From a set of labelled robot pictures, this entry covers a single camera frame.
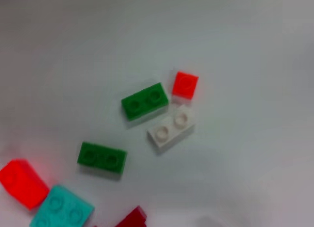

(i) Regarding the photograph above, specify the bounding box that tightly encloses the teal square toy brick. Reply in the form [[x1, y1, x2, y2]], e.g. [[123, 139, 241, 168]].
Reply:
[[29, 184, 95, 227]]

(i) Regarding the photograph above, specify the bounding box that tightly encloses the white two-stud toy brick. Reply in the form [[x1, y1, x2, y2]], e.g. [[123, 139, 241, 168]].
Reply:
[[147, 104, 196, 149]]

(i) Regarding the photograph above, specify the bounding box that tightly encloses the dark red curved toy piece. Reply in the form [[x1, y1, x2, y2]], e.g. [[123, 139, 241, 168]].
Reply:
[[114, 205, 148, 227]]

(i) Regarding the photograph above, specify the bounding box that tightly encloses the large red toy brick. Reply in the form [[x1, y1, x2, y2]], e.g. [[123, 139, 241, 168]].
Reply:
[[0, 158, 51, 211]]

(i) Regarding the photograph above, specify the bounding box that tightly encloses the small red toy brick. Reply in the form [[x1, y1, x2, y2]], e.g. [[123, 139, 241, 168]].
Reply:
[[171, 70, 199, 101]]

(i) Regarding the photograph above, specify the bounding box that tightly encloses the green toy brick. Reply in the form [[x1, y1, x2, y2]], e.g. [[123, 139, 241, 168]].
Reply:
[[77, 141, 128, 176], [121, 82, 170, 121]]

